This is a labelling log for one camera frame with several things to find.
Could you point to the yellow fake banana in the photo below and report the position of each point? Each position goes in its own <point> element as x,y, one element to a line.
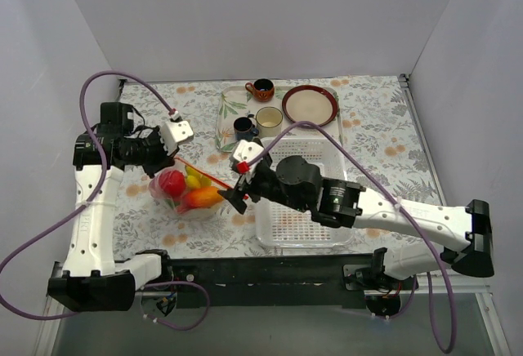
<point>195,179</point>

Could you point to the white plastic basket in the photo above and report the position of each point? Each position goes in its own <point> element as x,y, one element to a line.
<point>282,227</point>

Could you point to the red fake apple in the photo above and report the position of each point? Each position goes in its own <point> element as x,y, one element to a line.
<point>172,183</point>

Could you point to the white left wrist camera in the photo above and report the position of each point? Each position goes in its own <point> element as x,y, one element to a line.
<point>173,134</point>

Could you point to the aluminium frame rail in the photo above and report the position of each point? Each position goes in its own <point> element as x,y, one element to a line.
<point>461,284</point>

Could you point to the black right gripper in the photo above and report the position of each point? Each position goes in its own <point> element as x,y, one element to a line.
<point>248,187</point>

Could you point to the floral serving tray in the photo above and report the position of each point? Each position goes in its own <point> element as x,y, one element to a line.
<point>236,102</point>

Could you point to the red rimmed cream plate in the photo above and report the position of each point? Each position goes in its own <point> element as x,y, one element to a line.
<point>310,103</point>

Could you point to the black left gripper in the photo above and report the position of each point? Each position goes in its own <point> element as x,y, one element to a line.
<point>159,162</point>

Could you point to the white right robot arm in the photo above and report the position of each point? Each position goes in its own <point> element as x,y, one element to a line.
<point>457,238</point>

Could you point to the brown orange cup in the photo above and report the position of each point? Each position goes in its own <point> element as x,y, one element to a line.
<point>262,89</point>

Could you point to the cream mug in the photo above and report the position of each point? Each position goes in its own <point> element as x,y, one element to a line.
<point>269,121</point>

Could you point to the orange fake mango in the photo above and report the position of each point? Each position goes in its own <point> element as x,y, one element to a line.
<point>201,198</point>

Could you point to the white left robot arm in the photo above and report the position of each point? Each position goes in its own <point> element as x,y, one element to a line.
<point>91,279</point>

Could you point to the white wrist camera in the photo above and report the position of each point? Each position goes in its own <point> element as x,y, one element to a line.
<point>173,134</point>
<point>245,156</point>

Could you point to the floral tablecloth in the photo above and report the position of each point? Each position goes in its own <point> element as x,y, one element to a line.
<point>378,132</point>

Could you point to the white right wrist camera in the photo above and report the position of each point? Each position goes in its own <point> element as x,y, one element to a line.
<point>245,156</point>

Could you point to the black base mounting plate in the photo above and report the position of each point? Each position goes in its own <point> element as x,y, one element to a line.
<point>351,281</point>

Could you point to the dark blue cup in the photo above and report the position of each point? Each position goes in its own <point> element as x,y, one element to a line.
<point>245,129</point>

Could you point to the clear zip top bag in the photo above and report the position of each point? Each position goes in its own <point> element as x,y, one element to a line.
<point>172,203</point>

